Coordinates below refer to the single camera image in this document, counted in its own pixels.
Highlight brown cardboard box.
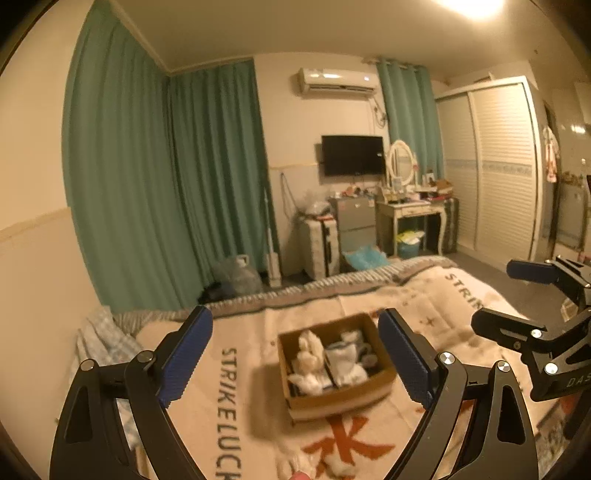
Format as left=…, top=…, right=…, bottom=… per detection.
left=276, top=313, right=397, bottom=423

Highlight white louvered wardrobe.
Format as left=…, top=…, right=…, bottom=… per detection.
left=436, top=76, right=545, bottom=269

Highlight cream blanket with orange characters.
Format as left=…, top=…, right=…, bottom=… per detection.
left=133, top=257, right=574, bottom=480

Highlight white floor mop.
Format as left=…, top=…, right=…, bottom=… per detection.
left=263, top=188, right=281, bottom=289

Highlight green curtain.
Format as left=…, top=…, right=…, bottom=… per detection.
left=62, top=1, right=276, bottom=313
left=377, top=59, right=444, bottom=178

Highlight white dressing table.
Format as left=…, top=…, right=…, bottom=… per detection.
left=376, top=195, right=448, bottom=257

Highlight green curtain left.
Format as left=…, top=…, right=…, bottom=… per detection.
left=62, top=1, right=276, bottom=313

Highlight black wall television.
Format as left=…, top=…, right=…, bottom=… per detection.
left=322, top=135, right=385, bottom=177

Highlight blue plastic bag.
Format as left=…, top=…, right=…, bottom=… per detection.
left=342, top=245, right=390, bottom=271

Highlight grey mini fridge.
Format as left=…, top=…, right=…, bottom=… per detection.
left=329, top=196, right=377, bottom=253

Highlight clear water jug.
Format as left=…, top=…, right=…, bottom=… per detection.
left=212, top=254, right=263, bottom=296

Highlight white air conditioner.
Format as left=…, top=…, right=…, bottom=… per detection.
left=297, top=68, right=380, bottom=96

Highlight white suitcase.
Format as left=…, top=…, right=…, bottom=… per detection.
left=298, top=218, right=341, bottom=280

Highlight white lace cloth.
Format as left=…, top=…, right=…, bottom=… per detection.
left=287, top=330, right=332, bottom=396

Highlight green curtain right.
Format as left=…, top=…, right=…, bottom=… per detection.
left=377, top=59, right=444, bottom=178

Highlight white oval vanity mirror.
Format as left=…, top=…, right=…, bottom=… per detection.
left=385, top=140, right=418, bottom=191

